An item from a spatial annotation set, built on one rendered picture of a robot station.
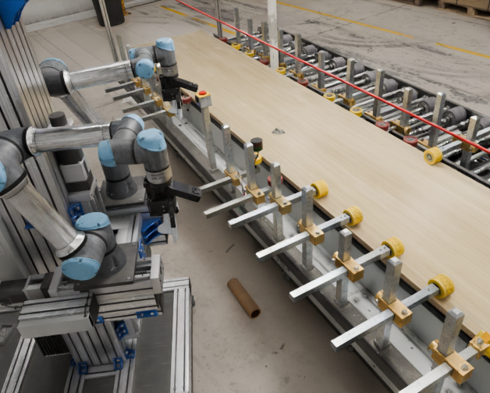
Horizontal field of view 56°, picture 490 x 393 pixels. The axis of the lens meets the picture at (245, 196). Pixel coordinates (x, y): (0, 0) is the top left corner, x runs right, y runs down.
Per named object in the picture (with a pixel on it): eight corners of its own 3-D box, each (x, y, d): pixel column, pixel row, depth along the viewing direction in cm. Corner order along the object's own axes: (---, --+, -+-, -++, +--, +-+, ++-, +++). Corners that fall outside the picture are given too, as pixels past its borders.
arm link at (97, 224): (119, 233, 179) (111, 206, 171) (111, 258, 169) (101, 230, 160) (90, 235, 180) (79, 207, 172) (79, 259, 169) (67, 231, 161)
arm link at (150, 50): (128, 54, 191) (154, 50, 192) (128, 46, 200) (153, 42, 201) (133, 72, 196) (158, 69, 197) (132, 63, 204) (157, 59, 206)
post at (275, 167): (278, 245, 234) (273, 165, 206) (274, 241, 237) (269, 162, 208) (283, 242, 236) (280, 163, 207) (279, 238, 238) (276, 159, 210)
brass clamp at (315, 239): (314, 246, 196) (314, 238, 193) (296, 229, 206) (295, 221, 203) (325, 241, 198) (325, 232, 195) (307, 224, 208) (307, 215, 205)
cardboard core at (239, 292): (249, 312, 276) (226, 281, 298) (250, 320, 281) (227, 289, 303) (260, 306, 279) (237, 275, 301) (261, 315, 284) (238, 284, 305)
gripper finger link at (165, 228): (160, 244, 145) (156, 215, 145) (179, 242, 145) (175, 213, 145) (158, 245, 142) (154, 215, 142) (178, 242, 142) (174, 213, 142)
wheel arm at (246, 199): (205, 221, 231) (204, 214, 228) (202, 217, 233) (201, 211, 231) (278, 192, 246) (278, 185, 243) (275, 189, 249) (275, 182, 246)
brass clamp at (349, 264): (352, 284, 178) (353, 274, 175) (330, 263, 188) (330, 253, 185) (364, 277, 180) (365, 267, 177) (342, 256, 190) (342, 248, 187)
